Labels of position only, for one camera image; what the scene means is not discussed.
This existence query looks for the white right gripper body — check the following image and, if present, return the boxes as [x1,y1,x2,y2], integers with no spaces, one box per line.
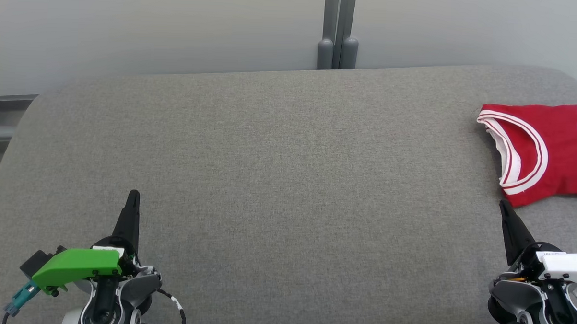
[517,242,577,278]

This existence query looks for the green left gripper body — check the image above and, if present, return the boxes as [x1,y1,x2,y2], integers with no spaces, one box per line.
[30,234,139,300]

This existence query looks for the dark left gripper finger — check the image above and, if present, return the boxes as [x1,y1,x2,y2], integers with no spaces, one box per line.
[111,189,142,254]

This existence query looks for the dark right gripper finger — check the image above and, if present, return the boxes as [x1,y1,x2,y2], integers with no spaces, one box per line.
[496,199,538,267]

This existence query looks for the red jersey with striped trim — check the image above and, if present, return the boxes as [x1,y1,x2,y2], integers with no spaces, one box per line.
[472,99,577,211]

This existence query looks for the left black cable teal plug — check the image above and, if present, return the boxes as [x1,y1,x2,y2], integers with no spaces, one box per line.
[1,279,189,324]

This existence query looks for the grey double partition post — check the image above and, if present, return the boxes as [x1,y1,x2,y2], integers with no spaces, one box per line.
[316,0,361,72]

